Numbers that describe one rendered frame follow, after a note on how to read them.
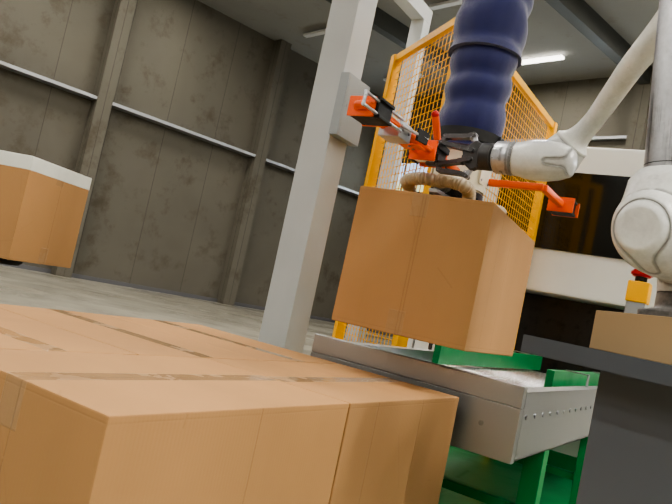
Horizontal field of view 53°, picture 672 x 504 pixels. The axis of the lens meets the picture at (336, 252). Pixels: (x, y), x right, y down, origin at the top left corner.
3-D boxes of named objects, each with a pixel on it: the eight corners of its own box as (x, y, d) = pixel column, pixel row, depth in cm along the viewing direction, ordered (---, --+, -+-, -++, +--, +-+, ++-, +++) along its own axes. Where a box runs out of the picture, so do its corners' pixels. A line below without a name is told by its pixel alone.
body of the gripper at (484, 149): (493, 138, 179) (461, 136, 184) (487, 168, 178) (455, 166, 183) (502, 146, 185) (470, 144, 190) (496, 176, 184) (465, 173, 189)
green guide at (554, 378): (614, 388, 384) (617, 372, 384) (634, 392, 378) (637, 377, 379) (542, 391, 250) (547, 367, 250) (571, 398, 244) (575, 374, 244)
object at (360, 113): (362, 126, 170) (366, 107, 170) (388, 127, 166) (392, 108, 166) (346, 114, 163) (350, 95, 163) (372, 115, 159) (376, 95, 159)
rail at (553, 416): (625, 418, 378) (631, 384, 379) (636, 420, 375) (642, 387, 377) (496, 456, 184) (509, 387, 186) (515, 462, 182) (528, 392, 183)
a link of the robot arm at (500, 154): (506, 170, 174) (485, 169, 177) (517, 179, 182) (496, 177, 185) (513, 137, 175) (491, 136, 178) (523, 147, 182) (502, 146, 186)
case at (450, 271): (404, 331, 245) (426, 225, 248) (512, 356, 227) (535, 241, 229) (330, 319, 192) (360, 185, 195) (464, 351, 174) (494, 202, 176)
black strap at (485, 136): (446, 156, 231) (449, 145, 231) (511, 161, 218) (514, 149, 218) (419, 135, 212) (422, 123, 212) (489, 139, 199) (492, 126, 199)
